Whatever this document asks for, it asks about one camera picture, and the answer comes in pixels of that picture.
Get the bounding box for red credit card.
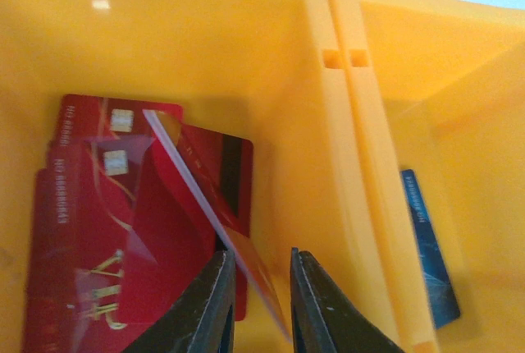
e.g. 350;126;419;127
144;110;291;339

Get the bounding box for red cards in bin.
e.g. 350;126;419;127
22;94;253;352

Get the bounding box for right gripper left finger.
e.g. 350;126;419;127
125;250;236;352

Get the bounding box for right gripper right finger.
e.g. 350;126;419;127
290;248;402;353

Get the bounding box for blue card in bin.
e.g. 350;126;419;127
400;169;461;329

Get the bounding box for yellow bin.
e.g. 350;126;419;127
329;0;524;352
1;0;399;352

